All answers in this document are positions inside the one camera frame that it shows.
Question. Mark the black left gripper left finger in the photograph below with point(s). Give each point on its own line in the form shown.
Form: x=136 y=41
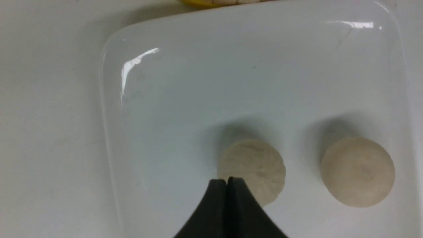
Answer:
x=207 y=219

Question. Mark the white square plate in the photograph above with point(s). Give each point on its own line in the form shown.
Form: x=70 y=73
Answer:
x=298 y=74

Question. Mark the yellow rimmed bamboo steamer basket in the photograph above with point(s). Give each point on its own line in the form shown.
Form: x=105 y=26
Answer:
x=209 y=4

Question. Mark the round white steamed bun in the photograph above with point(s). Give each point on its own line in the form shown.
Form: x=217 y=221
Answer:
x=358 y=172

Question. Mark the pleated white steamed bun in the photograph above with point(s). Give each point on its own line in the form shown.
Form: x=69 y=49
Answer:
x=259 y=164

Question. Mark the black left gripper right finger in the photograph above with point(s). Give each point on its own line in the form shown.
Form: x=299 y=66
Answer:
x=245 y=217

